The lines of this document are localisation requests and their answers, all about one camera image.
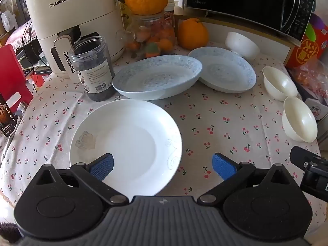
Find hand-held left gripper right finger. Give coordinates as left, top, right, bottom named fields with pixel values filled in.
left=197, top=153, right=293, bottom=207

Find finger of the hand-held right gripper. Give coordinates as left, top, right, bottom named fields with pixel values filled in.
left=290, top=146, right=321, bottom=170

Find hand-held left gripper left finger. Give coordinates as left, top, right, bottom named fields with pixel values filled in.
left=34, top=153, right=130, bottom=207

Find cream bowl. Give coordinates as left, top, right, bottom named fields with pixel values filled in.
left=282, top=97, right=318, bottom=142
left=262, top=66, right=298, bottom=101

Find white plate with flower print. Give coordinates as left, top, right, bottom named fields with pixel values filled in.
left=69, top=99, right=183, bottom=196

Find blue patterned round plate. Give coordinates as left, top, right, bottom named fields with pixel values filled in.
left=188, top=47, right=257, bottom=93

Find blue patterned oval deep plate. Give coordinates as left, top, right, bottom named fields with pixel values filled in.
left=112, top=55, right=203, bottom=101

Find white bowl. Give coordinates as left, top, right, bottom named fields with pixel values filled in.
left=225, top=32, right=260, bottom=59

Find cherry print tablecloth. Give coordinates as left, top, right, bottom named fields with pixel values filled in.
left=0, top=41, right=328, bottom=236

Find dark cardboard box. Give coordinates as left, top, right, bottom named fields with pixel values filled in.
left=302, top=92, right=328, bottom=123

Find plastic bag of orange snacks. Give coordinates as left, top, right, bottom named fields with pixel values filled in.
left=291, top=60, right=328, bottom=100

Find clear plastic jar dark contents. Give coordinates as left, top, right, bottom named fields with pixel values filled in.
left=70, top=36, right=116, bottom=102

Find red printed box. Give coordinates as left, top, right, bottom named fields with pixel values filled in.
left=286, top=13, right=328, bottom=69

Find black printed packet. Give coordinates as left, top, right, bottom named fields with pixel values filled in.
left=0, top=92, right=18, bottom=136

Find red plastic chair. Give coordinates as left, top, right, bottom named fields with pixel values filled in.
left=0, top=44, right=35, bottom=113

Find pile of small mandarin oranges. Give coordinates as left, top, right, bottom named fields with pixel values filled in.
left=125, top=27, right=176, bottom=58

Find large orange with stem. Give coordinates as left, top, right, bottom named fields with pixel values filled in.
left=177, top=18, right=209, bottom=50

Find yellow printed packet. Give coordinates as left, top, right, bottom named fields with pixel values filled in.
left=118, top=0, right=134, bottom=32

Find pink lace cloth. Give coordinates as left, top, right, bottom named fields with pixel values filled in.
left=5, top=22, right=39, bottom=49

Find white air fryer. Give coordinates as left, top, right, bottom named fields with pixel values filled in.
left=25, top=0, right=126, bottom=84

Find small white fan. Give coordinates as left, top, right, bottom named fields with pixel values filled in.
left=0, top=0, right=19, bottom=30

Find dark monitor screen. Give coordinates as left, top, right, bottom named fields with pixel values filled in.
left=14, top=0, right=32, bottom=23

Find glass jar with handle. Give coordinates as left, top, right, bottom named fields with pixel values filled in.
left=116, top=11, right=177, bottom=59

